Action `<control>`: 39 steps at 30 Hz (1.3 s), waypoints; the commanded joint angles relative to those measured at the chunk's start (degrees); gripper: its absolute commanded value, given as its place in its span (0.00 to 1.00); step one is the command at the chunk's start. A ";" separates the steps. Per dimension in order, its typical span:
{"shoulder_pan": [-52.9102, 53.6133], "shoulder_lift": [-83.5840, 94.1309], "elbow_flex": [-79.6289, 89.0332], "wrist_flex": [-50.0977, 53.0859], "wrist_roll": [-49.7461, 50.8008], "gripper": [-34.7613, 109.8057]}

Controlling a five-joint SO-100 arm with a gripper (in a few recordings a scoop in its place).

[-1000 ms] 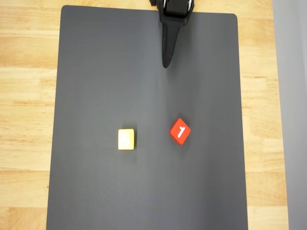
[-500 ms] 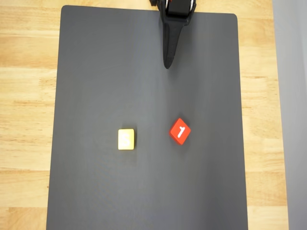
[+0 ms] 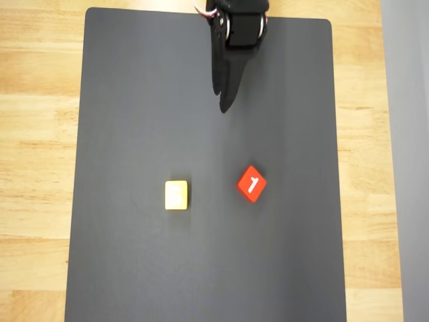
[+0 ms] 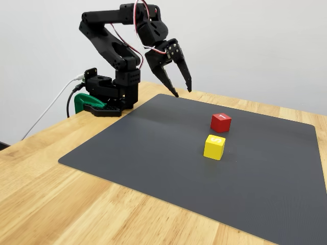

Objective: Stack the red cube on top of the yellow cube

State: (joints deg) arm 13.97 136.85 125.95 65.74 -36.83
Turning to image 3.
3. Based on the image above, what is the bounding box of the yellow cube with white letter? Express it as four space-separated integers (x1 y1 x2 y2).
164 180 189 211

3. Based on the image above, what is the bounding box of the red white black servo cable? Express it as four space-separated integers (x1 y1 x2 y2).
193 0 219 18

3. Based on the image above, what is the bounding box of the dark grey mat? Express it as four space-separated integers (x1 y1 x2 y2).
64 7 348 322

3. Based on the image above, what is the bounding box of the red cube with white digit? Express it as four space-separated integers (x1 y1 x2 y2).
236 164 268 204

